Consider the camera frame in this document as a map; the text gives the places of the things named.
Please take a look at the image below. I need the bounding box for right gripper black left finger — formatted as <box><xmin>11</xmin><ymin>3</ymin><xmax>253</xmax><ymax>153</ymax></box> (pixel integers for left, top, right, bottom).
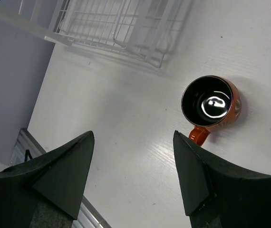
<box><xmin>0</xmin><ymin>131</ymin><xmax>95</xmax><ymax>228</ymax></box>

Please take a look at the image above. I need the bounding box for white wire dish rack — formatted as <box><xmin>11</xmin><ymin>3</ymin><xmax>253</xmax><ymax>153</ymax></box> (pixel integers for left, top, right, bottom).
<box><xmin>0</xmin><ymin>0</ymin><xmax>190</xmax><ymax>68</ymax></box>

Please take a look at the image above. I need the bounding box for orange mug black interior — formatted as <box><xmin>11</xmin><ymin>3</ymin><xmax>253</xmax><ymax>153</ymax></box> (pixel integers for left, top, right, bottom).
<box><xmin>181</xmin><ymin>76</ymin><xmax>242</xmax><ymax>146</ymax></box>

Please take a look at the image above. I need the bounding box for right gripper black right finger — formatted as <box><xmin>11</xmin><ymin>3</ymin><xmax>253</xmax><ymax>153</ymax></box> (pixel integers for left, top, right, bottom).
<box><xmin>173</xmin><ymin>131</ymin><xmax>271</xmax><ymax>228</ymax></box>

